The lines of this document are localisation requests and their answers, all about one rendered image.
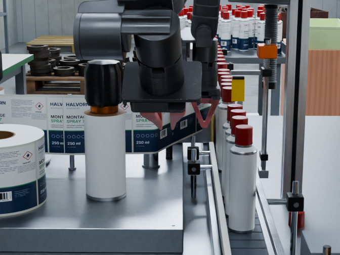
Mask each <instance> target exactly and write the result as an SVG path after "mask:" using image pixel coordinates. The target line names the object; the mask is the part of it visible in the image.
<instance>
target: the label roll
mask: <svg viewBox="0 0 340 255"><path fill-rule="evenodd" d="M46 200H47V182H46V158H45V134H44V131H43V130H41V129H39V128H37V127H33V126H29V125H21V124H0V217H1V216H10V215H16V214H21V213H24V212H27V211H30V210H33V209H36V208H38V207H40V206H41V205H43V204H44V203H45V202H46Z"/></svg>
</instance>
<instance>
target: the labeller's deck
mask: <svg viewBox="0 0 340 255"><path fill-rule="evenodd" d="M172 147H173V151H172V154H173V158H172V159H170V160H168V159H166V158H165V157H166V149H164V150H162V151H160V152H159V153H158V163H160V167H159V168H156V169H146V168H143V167H142V164H143V154H126V155H125V164H126V196H125V197H124V198H122V199H119V200H114V201H95V200H91V199H89V198H87V197H86V165H85V155H75V156H74V162H75V167H76V170H74V171H70V170H69V169H68V167H69V166H70V159H69V155H53V154H52V158H51V160H50V161H49V162H48V163H47V164H46V182H47V200H46V202H45V203H44V204H43V205H41V206H40V207H38V208H36V209H33V210H30V211H27V212H24V213H21V214H16V215H10V216H1V217H0V251H46V252H183V242H184V219H183V143H175V144H173V145H172Z"/></svg>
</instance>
